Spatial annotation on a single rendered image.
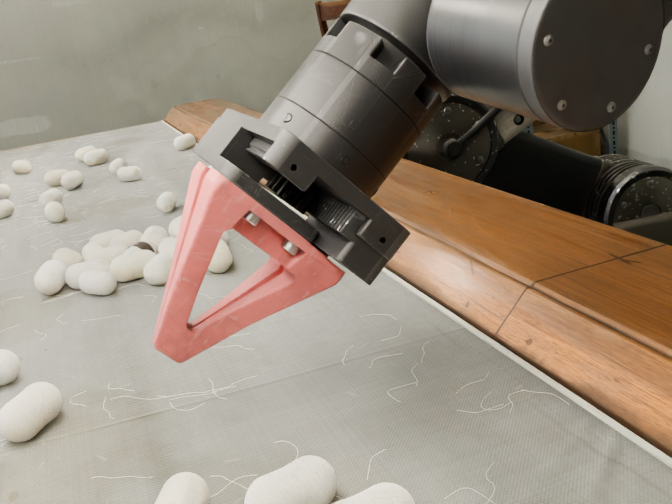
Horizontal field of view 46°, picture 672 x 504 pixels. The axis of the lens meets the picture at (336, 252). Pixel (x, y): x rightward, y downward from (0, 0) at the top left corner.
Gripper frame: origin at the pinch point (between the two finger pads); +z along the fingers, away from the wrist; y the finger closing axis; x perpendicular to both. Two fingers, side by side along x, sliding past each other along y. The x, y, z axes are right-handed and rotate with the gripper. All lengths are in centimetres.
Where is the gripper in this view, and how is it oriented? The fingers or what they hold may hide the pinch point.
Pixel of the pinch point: (177, 337)
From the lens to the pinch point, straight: 33.6
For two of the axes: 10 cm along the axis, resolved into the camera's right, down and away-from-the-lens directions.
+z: -6.1, 7.9, -0.2
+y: 3.4, 2.4, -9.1
